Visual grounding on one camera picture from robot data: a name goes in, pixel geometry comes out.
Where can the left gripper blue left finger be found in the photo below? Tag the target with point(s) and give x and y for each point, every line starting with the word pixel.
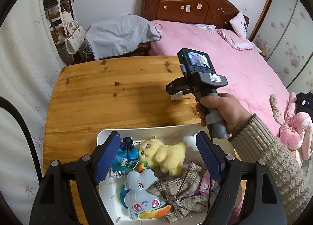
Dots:
pixel 103 156

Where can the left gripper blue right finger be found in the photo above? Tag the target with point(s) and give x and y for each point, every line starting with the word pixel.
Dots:
pixel 212 156

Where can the white small box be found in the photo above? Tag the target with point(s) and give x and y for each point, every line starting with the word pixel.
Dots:
pixel 117 174
pixel 176 96

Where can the pink wet tissue pack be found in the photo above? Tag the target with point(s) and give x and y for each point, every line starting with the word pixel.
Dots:
pixel 205 184

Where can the yellow plush duck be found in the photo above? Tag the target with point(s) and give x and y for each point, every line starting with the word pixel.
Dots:
pixel 169 158

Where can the blue unicorn plush toy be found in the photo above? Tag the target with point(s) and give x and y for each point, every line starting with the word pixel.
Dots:
pixel 135 197

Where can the plaid fabric bow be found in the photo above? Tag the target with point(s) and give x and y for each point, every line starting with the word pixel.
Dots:
pixel 182 194

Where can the purple plush toy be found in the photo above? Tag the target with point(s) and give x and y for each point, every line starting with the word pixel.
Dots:
pixel 196 161

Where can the beige knit sweater forearm right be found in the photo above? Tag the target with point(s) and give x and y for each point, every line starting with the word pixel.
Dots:
pixel 255 141

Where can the person's right hand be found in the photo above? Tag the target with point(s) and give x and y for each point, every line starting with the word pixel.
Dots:
pixel 233 113

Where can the white plastic tray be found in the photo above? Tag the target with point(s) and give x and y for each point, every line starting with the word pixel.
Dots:
pixel 157 177

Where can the pink bed quilt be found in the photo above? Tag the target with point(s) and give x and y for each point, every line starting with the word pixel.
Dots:
pixel 250 79

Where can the pink ruffled pillow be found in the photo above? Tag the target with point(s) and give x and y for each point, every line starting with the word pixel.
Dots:
pixel 235 41

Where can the white folded cloth on bed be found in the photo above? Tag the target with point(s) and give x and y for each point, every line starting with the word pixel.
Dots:
pixel 207 27

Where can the wooden table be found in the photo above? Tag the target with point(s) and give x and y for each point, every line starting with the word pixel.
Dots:
pixel 118 93

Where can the white pillow with print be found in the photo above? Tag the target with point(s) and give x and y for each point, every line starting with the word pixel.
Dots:
pixel 239 25

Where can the beige sock on bed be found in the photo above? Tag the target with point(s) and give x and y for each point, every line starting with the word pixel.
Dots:
pixel 276 111

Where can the pink plush pajamas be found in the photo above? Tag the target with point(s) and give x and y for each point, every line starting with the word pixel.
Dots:
pixel 296 133

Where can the brown wooden headboard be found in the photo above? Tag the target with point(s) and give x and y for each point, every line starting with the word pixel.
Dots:
pixel 212 12

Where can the grey blanket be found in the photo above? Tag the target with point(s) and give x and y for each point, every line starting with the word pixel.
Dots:
pixel 120 36

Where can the sliding wardrobe door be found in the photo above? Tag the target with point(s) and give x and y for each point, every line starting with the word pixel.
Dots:
pixel 284 33

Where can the dark clothing pile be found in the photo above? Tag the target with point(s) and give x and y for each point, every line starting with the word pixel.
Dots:
pixel 304 103

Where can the white handbag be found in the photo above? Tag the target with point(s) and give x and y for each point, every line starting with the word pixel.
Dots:
pixel 74 33

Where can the white curtain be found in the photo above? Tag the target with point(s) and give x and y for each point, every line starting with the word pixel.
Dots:
pixel 30 65

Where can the gripper camera with screen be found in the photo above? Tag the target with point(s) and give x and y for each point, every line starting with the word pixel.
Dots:
pixel 192 61

